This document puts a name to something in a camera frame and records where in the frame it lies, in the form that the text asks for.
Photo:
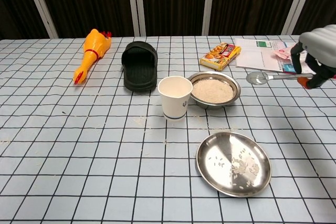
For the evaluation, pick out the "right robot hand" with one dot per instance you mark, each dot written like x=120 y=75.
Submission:
x=319 y=43

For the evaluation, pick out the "metal spoon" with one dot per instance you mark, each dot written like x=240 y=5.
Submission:
x=258 y=78

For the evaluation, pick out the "heap of raw rice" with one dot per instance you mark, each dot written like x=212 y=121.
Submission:
x=212 y=91

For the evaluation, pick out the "steel bowl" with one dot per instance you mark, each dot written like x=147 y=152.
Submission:
x=210 y=105

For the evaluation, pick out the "white paper cup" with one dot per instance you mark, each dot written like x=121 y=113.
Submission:
x=174 y=98

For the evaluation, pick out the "pink wet wipes pack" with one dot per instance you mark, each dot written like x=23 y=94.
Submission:
x=283 y=53

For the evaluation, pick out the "yellow snack box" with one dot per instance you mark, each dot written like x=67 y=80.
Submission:
x=220 y=54

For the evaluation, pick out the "steel plate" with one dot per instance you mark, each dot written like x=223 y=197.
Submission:
x=233 y=166

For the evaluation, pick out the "black slipper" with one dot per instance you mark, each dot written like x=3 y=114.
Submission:
x=139 y=69

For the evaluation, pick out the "yellow rubber chicken toy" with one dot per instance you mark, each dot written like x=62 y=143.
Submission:
x=93 y=47

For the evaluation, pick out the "dark folding screen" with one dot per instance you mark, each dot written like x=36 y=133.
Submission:
x=92 y=1

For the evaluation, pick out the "checkered tablecloth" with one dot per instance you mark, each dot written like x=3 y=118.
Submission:
x=78 y=142

